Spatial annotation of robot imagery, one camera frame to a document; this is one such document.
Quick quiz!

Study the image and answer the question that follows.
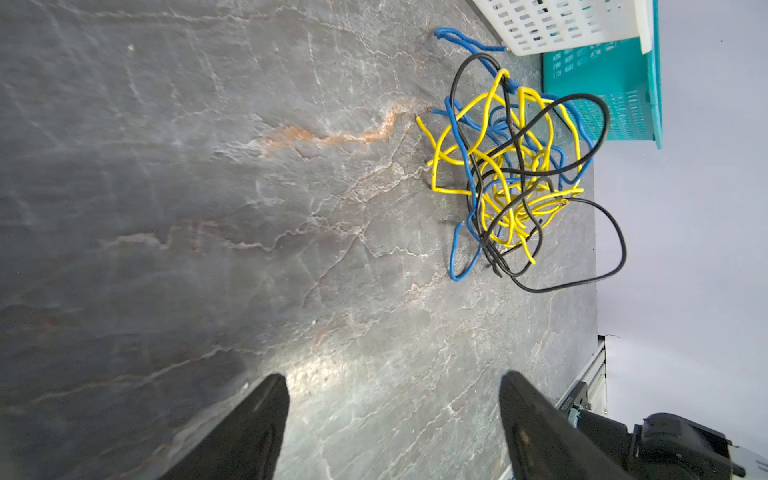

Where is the teal plastic basket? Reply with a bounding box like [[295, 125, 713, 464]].
[[541, 1, 664, 148]]

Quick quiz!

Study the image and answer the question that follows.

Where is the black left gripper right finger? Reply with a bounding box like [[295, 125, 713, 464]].
[[499, 370, 630, 480]]

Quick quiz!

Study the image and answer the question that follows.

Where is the black cable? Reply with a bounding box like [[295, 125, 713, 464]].
[[448, 52, 628, 295]]

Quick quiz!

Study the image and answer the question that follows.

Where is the white plastic basket middle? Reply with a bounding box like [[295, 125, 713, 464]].
[[473, 0, 655, 56]]

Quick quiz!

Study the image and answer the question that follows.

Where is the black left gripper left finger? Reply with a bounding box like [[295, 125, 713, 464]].
[[162, 373, 290, 480]]

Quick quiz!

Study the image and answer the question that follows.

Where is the yellow cable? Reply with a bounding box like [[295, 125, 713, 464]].
[[415, 67, 585, 266]]

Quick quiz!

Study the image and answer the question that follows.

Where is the blue cable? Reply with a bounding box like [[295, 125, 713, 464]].
[[431, 26, 596, 283]]

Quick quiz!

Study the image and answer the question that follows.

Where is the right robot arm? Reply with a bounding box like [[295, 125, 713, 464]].
[[557, 381, 767, 479]]

